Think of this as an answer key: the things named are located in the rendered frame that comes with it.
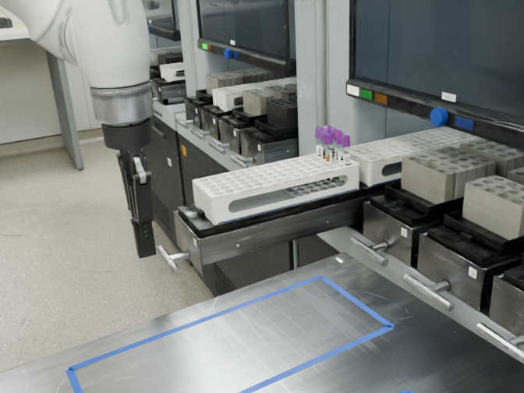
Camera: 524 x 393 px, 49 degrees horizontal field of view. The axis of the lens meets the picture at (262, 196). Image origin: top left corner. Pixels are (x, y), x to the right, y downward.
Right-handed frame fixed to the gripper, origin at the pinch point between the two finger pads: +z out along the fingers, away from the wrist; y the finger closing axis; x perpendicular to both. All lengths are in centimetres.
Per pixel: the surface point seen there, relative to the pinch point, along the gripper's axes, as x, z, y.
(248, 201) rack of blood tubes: -20.7, -0.4, 3.0
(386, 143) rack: -52, -6, 3
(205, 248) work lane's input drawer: -8.4, 1.6, -6.6
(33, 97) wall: -6, 42, 350
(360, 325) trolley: -15.6, -1.7, -40.8
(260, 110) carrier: -46, -4, 50
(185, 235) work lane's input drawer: -7.3, 2.0, 0.8
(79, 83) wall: -38, 36, 350
